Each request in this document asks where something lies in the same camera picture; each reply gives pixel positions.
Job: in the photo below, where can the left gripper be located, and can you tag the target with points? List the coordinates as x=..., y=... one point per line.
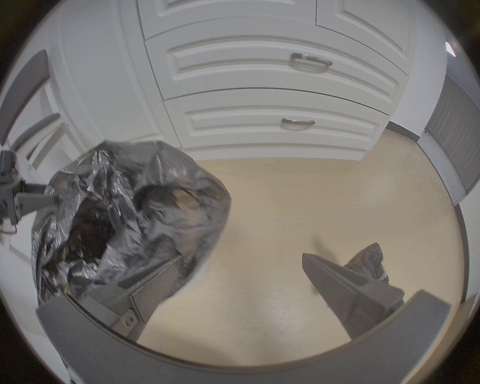
x=8, y=202

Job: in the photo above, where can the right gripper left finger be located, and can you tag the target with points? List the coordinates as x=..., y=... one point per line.
x=144, y=296

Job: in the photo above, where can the white wardrobe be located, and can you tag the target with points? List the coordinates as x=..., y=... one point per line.
x=262, y=112

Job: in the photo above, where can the crumpled black plastic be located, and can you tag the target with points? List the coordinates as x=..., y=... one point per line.
x=369, y=257

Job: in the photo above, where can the white chair with grey seat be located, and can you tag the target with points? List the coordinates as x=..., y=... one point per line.
x=22, y=86

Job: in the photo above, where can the grey curtain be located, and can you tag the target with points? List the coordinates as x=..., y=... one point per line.
x=457, y=131

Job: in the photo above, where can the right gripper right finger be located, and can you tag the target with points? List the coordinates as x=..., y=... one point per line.
x=348, y=300

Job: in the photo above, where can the black plastic bag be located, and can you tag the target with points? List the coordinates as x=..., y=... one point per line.
x=112, y=195

